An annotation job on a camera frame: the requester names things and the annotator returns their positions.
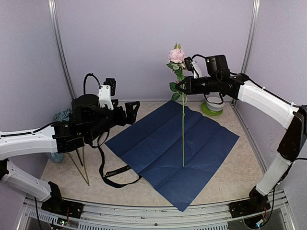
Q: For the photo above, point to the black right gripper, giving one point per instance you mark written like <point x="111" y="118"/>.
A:
<point x="190" y="89"/>

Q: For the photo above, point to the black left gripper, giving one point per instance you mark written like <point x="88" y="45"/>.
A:
<point x="122" y="120"/>

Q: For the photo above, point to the pink fake rose stem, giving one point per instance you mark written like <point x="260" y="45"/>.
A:
<point x="176" y="64"/>

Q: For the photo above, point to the blue wrapping paper sheet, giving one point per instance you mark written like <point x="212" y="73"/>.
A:
<point x="152" y="147"/>

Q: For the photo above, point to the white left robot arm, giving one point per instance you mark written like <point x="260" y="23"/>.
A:
<point x="16" y="146"/>

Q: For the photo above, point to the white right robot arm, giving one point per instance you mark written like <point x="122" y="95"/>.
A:
<point x="285" y="138"/>

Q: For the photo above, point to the fake flower bunch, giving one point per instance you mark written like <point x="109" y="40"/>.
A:
<point x="68" y="140"/>

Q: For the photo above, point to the green plastic saucer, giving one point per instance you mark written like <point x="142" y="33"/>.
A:
<point x="207" y="111"/>

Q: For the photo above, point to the white ceramic bowl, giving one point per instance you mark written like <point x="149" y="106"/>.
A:
<point x="215" y="104"/>

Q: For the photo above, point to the black printed ribbon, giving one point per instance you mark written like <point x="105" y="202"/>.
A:
<point x="112" y="168"/>

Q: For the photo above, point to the white blue paper cup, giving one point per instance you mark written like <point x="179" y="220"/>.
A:
<point x="56" y="157"/>

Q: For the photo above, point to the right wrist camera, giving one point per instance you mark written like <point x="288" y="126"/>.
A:
<point x="192" y="66"/>

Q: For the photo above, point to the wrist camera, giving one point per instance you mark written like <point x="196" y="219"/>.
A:
<point x="106" y="91"/>
<point x="192" y="66"/>

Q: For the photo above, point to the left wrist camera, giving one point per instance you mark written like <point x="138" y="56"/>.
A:
<point x="106" y="91"/>

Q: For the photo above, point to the aluminium table frame rail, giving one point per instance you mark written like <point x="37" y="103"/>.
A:
<point x="95" y="216"/>

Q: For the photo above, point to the right corner metal post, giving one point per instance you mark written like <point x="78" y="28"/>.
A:
<point x="251" y="35"/>

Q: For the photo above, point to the corner metal post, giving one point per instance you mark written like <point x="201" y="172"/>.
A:
<point x="56" y="30"/>
<point x="251" y="35"/>

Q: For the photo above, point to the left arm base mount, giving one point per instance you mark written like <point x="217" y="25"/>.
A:
<point x="57" y="205"/>

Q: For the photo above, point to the left corner metal post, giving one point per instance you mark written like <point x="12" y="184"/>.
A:
<point x="56" y="30"/>

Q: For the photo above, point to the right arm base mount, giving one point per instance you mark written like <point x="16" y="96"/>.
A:
<point x="255" y="203"/>

